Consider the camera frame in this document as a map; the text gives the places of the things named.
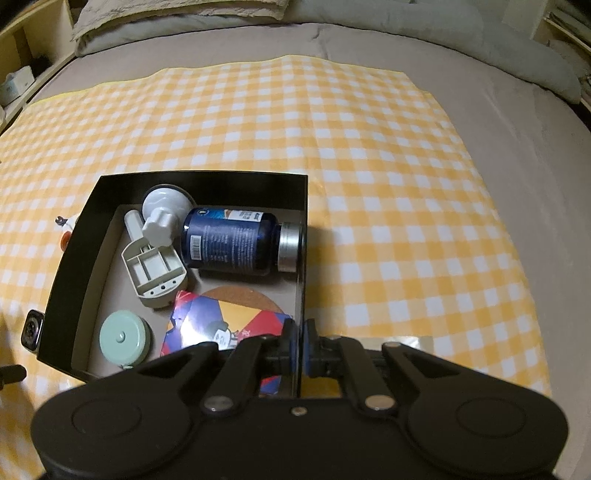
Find grey plastic bracket with handle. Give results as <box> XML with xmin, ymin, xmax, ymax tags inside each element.
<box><xmin>121</xmin><ymin>209</ymin><xmax>188</xmax><ymax>309</ymax></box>

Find small black square device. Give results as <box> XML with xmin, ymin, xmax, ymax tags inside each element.
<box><xmin>20</xmin><ymin>309</ymin><xmax>45</xmax><ymax>354</ymax></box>

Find wooden bedside shelf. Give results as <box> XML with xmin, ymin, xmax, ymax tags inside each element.
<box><xmin>1</xmin><ymin>1</ymin><xmax>75</xmax><ymax>129</ymax></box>

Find black cardboard box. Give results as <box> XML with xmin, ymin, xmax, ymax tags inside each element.
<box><xmin>35</xmin><ymin>171</ymin><xmax>308</xmax><ymax>382</ymax></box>

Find round cork coaster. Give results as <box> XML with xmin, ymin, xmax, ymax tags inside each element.
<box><xmin>163</xmin><ymin>285</ymin><xmax>281</xmax><ymax>342</ymax></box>

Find mint green round tape measure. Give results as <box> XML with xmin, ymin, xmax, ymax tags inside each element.
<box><xmin>99</xmin><ymin>310</ymin><xmax>151</xmax><ymax>368</ymax></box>

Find yellow white checkered cloth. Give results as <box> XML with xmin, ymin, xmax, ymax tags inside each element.
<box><xmin>1</xmin><ymin>55</ymin><xmax>551</xmax><ymax>479</ymax></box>

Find white plastic knob suction cup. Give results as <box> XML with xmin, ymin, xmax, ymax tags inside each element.
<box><xmin>141</xmin><ymin>184</ymin><xmax>195</xmax><ymax>247</ymax></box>

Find white orange scissors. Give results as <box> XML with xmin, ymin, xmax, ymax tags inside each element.
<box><xmin>55</xmin><ymin>214</ymin><xmax>79</xmax><ymax>252</ymax></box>

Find colourful cartoon card box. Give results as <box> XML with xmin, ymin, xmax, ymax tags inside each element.
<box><xmin>159</xmin><ymin>289</ymin><xmax>295</xmax><ymax>399</ymax></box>

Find blue supplement bottle silver cap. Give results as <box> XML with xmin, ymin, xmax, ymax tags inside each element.
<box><xmin>180</xmin><ymin>207</ymin><xmax>303</xmax><ymax>276</ymax></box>

